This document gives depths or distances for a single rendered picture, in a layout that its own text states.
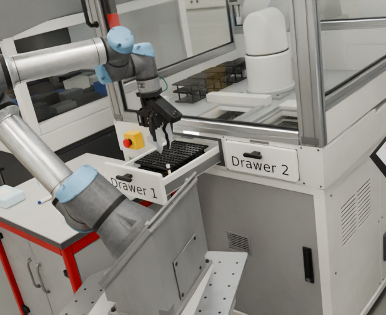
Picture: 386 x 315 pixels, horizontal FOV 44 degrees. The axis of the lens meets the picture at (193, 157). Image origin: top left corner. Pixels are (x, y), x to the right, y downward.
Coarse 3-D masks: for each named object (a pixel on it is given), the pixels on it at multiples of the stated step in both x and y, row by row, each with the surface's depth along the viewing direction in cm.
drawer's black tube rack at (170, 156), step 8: (176, 144) 186; (184, 144) 185; (192, 144) 184; (200, 144) 182; (152, 152) 182; (168, 152) 180; (176, 152) 179; (184, 152) 177; (192, 152) 176; (200, 152) 182; (144, 160) 177; (152, 160) 175; (160, 160) 174; (168, 160) 173; (176, 160) 172; (184, 160) 171; (192, 160) 177; (144, 168) 177; (152, 168) 176; (176, 168) 173
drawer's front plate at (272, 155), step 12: (228, 144) 172; (240, 144) 168; (252, 144) 166; (228, 156) 175; (240, 156) 170; (264, 156) 163; (276, 156) 160; (288, 156) 157; (228, 168) 177; (240, 168) 173; (252, 168) 169; (276, 168) 162; (288, 168) 158; (288, 180) 160
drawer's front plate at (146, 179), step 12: (108, 168) 172; (120, 168) 167; (132, 168) 164; (108, 180) 175; (120, 180) 170; (132, 180) 165; (144, 180) 160; (156, 180) 156; (132, 192) 168; (156, 192) 158
